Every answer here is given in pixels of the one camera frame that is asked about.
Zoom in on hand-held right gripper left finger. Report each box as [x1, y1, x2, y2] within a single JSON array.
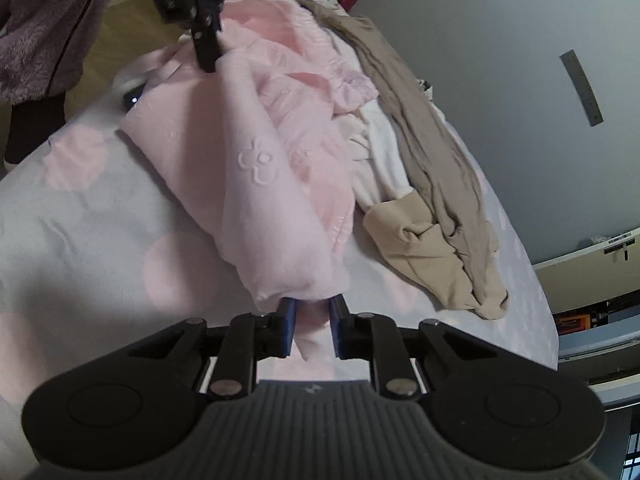
[[127, 297, 299, 402]]

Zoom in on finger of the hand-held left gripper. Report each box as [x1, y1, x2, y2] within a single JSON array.
[[192, 5, 223, 73]]

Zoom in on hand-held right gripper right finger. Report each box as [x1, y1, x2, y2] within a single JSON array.
[[329, 294, 506, 402]]

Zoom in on light pink embossed garment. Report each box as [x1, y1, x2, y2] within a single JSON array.
[[117, 0, 383, 361]]

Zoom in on person's purple fleece jacket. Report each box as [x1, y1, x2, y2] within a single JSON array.
[[0, 0, 128, 106]]

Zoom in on white soft garment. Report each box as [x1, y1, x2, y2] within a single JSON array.
[[325, 27, 417, 213]]

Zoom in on beige tights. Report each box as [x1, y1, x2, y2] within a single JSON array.
[[300, 0, 511, 321]]

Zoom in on orange stool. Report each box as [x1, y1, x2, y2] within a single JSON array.
[[555, 312, 591, 333]]

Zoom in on cream room door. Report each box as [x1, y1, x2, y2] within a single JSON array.
[[531, 227, 640, 306]]

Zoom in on black door handle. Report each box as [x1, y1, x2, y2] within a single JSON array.
[[602, 240, 638, 261]]

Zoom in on grey wall switch plate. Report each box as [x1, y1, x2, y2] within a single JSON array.
[[560, 50, 604, 128]]

